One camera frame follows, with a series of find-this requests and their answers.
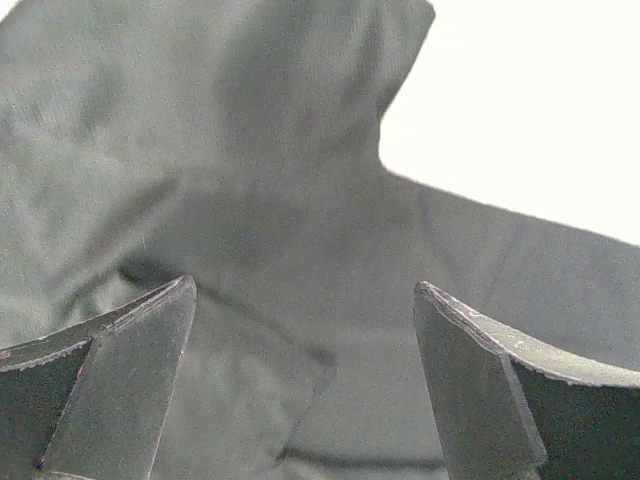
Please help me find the black t-shirt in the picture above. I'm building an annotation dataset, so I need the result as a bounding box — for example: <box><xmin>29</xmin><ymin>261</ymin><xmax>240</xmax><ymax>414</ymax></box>
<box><xmin>1</xmin><ymin>1</ymin><xmax>639</xmax><ymax>479</ymax></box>

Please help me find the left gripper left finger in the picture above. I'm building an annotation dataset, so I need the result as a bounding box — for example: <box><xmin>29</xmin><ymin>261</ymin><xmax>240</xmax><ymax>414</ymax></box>
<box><xmin>1</xmin><ymin>275</ymin><xmax>196</xmax><ymax>480</ymax></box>

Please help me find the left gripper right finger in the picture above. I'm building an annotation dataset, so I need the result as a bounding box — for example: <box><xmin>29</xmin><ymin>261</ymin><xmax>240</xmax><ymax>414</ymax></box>
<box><xmin>414</xmin><ymin>282</ymin><xmax>639</xmax><ymax>479</ymax></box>

